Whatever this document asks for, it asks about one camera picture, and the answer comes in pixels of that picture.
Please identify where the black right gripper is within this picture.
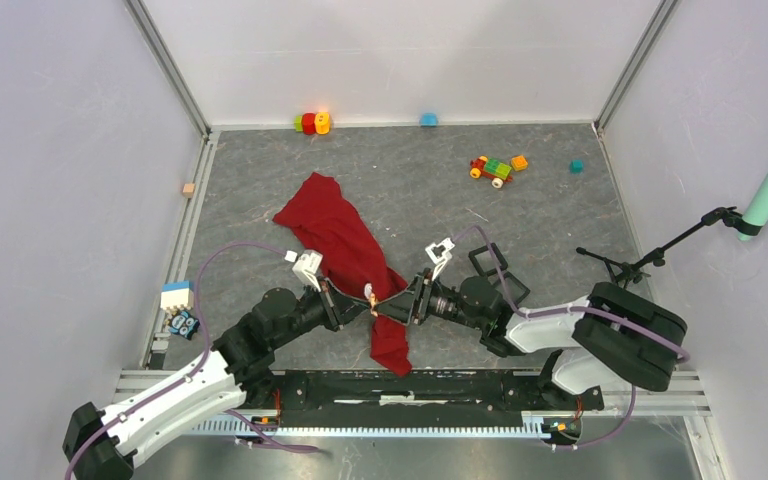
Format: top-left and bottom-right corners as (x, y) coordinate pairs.
(372, 268), (484, 331)

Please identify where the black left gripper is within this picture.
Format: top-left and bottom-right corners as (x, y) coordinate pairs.
(271, 276), (371, 349)

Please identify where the orange flower brooch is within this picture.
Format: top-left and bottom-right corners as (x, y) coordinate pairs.
(363, 283), (379, 317)

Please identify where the red garment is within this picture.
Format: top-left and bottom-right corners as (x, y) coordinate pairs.
(272, 172), (415, 378)

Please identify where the black square display box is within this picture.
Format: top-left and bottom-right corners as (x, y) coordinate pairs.
(468, 242), (531, 307)

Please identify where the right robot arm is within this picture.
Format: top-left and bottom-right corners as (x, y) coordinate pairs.
(366, 274), (688, 408)

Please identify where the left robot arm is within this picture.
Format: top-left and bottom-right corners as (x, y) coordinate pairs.
(63, 278), (378, 479)

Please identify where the blue owl toy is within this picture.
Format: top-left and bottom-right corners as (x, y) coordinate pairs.
(166, 310), (201, 340)

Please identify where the colourful toy brick car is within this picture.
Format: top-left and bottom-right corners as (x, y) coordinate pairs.
(469, 156), (513, 189)

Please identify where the blue white block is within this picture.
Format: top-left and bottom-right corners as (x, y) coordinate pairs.
(159, 280), (195, 314)

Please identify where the orange toy brick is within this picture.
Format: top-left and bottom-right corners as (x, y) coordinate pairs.
(510, 155), (529, 172)

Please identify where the green red orange toy stack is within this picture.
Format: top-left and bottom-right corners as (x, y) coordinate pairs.
(294, 111), (332, 135)

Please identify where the blue dome block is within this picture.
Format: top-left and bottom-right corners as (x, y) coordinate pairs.
(418, 112), (439, 128)

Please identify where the teal cube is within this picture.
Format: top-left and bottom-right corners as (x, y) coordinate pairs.
(569, 159), (585, 174)

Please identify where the black mini tripod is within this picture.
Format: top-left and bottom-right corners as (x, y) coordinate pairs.
(575, 206), (762, 289)

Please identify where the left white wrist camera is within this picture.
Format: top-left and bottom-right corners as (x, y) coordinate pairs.
(284, 249), (323, 292)

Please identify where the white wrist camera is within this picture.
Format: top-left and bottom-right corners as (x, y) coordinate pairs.
(284, 249), (323, 292)
(425, 237), (455, 280)

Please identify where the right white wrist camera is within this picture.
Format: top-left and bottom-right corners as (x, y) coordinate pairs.
(425, 237), (455, 280)

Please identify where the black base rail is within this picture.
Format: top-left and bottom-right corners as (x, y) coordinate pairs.
(241, 369), (605, 428)

